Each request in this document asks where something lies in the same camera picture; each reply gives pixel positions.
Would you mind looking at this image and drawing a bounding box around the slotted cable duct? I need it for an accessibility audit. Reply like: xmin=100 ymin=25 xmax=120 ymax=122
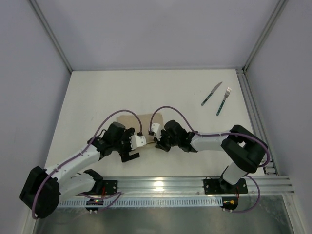
xmin=57 ymin=196 xmax=222 ymax=208

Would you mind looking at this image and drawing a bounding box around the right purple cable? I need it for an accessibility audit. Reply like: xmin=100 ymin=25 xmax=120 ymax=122
xmin=149 ymin=105 xmax=271 ymax=215

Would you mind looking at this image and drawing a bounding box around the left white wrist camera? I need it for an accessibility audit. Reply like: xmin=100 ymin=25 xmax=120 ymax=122
xmin=130 ymin=135 xmax=147 ymax=150

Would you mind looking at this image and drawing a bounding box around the left controller board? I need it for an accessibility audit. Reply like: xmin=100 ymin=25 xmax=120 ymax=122
xmin=85 ymin=199 xmax=104 ymax=214

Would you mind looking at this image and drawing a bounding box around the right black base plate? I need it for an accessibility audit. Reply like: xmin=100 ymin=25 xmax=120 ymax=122
xmin=203 ymin=178 xmax=248 ymax=195

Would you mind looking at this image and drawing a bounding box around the controller board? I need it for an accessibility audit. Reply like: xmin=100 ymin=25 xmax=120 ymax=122
xmin=221 ymin=197 xmax=238 ymax=213
xmin=85 ymin=199 xmax=104 ymax=214

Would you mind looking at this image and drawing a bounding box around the aluminium frame post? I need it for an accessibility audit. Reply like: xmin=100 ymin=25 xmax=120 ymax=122
xmin=242 ymin=0 xmax=289 ymax=73
xmin=27 ymin=0 xmax=73 ymax=74

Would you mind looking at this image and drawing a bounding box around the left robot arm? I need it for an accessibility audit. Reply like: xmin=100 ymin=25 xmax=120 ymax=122
xmin=19 ymin=122 xmax=146 ymax=219

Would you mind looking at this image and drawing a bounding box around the right aluminium frame post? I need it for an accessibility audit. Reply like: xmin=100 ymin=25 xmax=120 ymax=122
xmin=242 ymin=0 xmax=289 ymax=73

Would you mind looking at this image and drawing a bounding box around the front aluminium rail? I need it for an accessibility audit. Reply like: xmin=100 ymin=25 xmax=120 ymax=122
xmin=28 ymin=176 xmax=296 ymax=197

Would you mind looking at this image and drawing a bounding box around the fork with green handle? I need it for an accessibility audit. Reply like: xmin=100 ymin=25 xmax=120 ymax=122
xmin=216 ymin=87 xmax=232 ymax=116

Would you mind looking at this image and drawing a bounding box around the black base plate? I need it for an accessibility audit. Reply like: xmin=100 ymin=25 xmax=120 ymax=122
xmin=83 ymin=180 xmax=118 ymax=196
xmin=203 ymin=178 xmax=248 ymax=195

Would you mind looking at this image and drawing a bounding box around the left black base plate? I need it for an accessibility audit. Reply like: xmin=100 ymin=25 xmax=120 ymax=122
xmin=83 ymin=180 xmax=118 ymax=196

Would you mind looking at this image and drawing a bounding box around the purple cable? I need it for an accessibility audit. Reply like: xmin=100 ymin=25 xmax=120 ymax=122
xmin=149 ymin=105 xmax=271 ymax=215
xmin=32 ymin=109 xmax=143 ymax=219

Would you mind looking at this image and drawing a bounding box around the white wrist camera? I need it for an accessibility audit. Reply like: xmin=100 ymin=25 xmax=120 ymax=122
xmin=148 ymin=123 xmax=161 ymax=140
xmin=130 ymin=135 xmax=147 ymax=150

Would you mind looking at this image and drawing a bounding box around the knife with green handle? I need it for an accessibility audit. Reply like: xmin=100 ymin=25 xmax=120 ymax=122
xmin=201 ymin=82 xmax=223 ymax=106

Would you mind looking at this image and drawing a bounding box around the right controller board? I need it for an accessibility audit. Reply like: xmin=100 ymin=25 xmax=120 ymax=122
xmin=221 ymin=197 xmax=238 ymax=213

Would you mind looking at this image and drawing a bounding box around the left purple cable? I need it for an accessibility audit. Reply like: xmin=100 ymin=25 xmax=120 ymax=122
xmin=32 ymin=109 xmax=143 ymax=219

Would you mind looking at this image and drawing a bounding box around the right aluminium side rail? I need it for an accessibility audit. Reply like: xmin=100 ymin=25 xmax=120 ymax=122
xmin=236 ymin=68 xmax=279 ymax=176

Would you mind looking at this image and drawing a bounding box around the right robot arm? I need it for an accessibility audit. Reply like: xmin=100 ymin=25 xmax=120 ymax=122
xmin=149 ymin=120 xmax=270 ymax=193

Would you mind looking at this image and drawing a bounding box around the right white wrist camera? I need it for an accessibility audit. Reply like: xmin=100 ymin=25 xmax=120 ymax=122
xmin=148 ymin=123 xmax=161 ymax=140

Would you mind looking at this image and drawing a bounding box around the beige cloth napkin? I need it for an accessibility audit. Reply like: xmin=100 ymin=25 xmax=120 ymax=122
xmin=117 ymin=113 xmax=164 ymax=144

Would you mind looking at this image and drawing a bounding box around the left aluminium frame post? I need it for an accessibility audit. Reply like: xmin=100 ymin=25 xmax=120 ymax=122
xmin=27 ymin=0 xmax=73 ymax=74

